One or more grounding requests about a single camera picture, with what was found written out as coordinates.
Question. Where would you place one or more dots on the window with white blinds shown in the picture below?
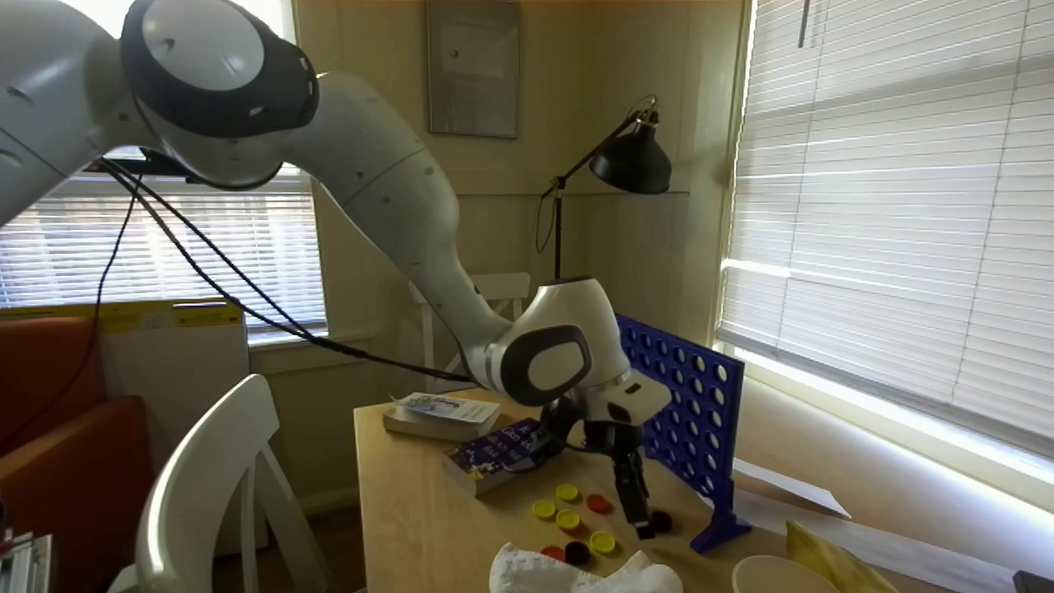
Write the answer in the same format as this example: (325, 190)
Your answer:
(906, 206)
(247, 239)

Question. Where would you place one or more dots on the blue game grid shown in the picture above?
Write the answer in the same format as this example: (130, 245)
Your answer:
(683, 403)

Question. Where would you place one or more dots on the yellow game disc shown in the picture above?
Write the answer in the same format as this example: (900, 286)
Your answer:
(543, 510)
(566, 492)
(567, 520)
(602, 542)

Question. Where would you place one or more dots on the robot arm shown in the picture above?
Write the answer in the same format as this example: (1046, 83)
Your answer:
(387, 189)

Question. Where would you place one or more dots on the purple book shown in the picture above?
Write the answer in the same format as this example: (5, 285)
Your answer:
(494, 457)

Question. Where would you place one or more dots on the white crumpled cloth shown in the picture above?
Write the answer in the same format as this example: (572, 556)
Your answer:
(543, 575)

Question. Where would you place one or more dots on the dark game disc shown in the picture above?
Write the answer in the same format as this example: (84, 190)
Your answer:
(577, 553)
(661, 520)

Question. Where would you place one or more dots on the white board with yellow tape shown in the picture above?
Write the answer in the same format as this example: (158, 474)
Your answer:
(181, 362)

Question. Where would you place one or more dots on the beige bowl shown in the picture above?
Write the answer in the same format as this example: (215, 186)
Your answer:
(774, 576)

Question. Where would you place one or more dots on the white wooden chair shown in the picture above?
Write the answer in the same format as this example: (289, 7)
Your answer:
(502, 288)
(206, 478)

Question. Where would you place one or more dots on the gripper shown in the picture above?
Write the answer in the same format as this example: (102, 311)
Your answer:
(611, 436)

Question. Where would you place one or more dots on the black floor lamp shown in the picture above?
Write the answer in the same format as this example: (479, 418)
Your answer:
(632, 161)

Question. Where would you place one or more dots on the framed picture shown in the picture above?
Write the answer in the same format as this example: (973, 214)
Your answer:
(473, 70)

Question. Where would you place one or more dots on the white paper sheet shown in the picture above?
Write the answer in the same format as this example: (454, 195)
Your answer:
(782, 487)

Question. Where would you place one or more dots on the white book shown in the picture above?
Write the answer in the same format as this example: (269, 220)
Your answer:
(445, 414)

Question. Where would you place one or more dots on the yellow bag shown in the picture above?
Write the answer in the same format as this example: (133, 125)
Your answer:
(827, 560)

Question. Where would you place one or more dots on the orange armchair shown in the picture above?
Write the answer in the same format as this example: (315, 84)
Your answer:
(58, 445)

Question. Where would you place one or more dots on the small black object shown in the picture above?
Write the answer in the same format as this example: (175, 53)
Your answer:
(1034, 582)

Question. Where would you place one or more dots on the orange game disc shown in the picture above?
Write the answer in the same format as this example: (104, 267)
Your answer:
(599, 503)
(552, 553)

